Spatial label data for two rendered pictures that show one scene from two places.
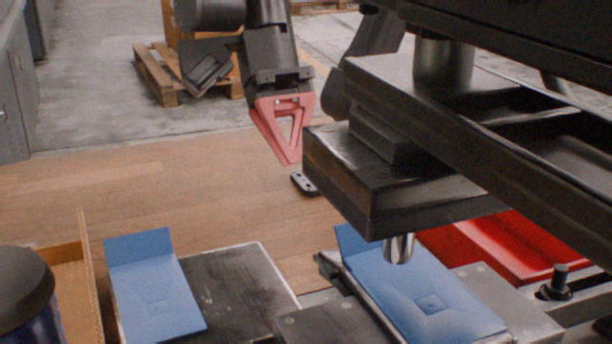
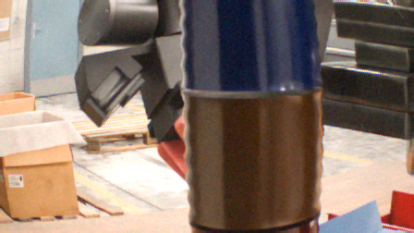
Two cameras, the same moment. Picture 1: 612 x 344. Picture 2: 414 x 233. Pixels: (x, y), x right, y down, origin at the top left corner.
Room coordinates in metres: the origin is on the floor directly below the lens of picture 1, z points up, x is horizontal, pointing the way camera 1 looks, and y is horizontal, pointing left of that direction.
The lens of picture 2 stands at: (-0.09, 0.13, 1.18)
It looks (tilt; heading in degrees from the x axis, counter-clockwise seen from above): 8 degrees down; 352
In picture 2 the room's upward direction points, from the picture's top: 2 degrees counter-clockwise
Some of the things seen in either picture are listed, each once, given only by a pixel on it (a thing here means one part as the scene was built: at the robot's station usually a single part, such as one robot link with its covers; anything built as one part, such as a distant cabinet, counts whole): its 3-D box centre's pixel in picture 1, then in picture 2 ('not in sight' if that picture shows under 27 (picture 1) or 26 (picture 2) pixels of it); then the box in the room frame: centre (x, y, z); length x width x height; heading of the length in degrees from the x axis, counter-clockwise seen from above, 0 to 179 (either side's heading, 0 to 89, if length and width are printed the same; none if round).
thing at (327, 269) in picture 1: (339, 273); not in sight; (0.44, -0.03, 0.98); 0.07 x 0.02 x 0.01; 23
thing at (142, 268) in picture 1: (151, 281); not in sight; (0.49, 0.15, 0.93); 0.15 x 0.07 x 0.03; 24
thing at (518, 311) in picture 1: (416, 328); not in sight; (0.36, -0.08, 0.98); 0.20 x 0.10 x 0.01; 113
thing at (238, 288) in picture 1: (205, 305); not in sight; (0.48, 0.10, 0.91); 0.17 x 0.16 x 0.02; 113
